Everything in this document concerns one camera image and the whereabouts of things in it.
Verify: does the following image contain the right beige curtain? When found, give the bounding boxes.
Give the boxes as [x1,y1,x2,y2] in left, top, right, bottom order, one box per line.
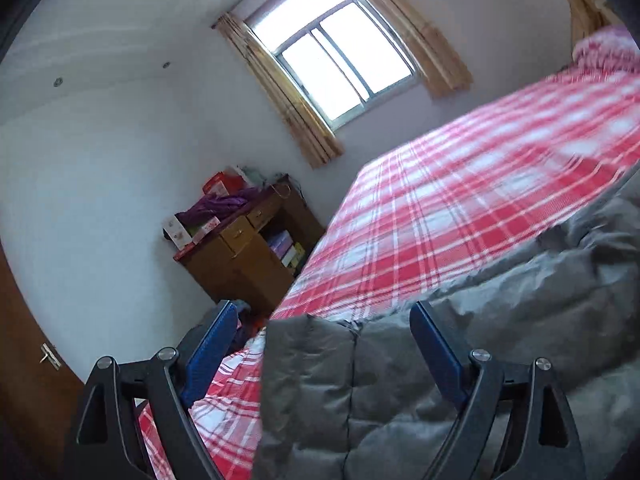
[367,0,473,99]

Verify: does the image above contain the bed with red plaid sheet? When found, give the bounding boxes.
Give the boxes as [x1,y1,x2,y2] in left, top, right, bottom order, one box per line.
[136,66,640,480]

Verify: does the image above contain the purple garment on desk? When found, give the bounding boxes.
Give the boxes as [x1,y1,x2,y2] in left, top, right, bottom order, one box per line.
[176,188,262,228]

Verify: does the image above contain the silver door handle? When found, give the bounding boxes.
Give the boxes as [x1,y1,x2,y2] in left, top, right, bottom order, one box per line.
[39,342,62,370]

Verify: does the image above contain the pile of clothes on floor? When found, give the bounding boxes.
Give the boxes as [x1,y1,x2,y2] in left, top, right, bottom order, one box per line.
[226,299,267,356]

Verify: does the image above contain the brown wooden door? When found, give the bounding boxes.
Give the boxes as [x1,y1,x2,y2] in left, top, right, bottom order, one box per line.
[1,258,84,474]

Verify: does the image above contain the grey puffer jacket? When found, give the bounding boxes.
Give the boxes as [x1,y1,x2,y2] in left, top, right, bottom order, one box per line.
[252,170,639,479]

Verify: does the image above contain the folded pink quilt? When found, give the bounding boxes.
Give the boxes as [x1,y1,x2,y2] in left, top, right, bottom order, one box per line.
[572,25,640,74]

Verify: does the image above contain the red gift bag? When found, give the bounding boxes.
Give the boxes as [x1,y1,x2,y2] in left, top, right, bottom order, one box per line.
[202,171,245,197]

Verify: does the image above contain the wooden desk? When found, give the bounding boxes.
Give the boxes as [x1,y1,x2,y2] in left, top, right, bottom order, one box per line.
[174,174,326,318]

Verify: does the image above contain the left beige curtain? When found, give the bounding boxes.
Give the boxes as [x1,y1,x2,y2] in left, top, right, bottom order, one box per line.
[214,13,344,168]

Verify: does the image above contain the beige curtain by headboard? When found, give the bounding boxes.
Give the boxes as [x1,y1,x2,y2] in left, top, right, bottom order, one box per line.
[567,0,624,51]

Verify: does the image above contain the white box on desk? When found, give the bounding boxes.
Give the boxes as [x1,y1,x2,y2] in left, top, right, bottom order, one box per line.
[162,216,192,252]

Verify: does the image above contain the window with metal frame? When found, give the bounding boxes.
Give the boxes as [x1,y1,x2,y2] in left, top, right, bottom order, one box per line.
[248,0,418,128]

